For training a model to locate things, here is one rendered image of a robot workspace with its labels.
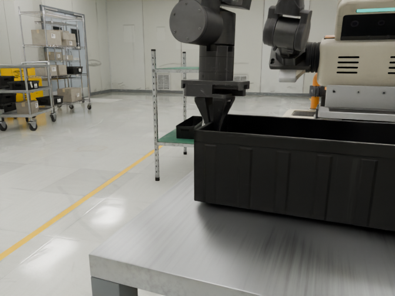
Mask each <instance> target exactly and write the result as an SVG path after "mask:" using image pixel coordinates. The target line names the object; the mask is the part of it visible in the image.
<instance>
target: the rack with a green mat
mask: <svg viewBox="0 0 395 296"><path fill-rule="evenodd" d="M182 53H183V67H174V68H156V49H151V61H152V96H153V131H154V149H155V181H159V180H160V177H159V146H177V147H183V154H187V147H194V139H178V138H176V129H174V130H172V131H171V132H169V133H168V134H166V135H164V136H163V137H161V138H160V139H158V102H157V82H156V73H183V80H186V73H199V67H186V52H182ZM185 120H186V96H184V88H183V121H185Z"/></svg>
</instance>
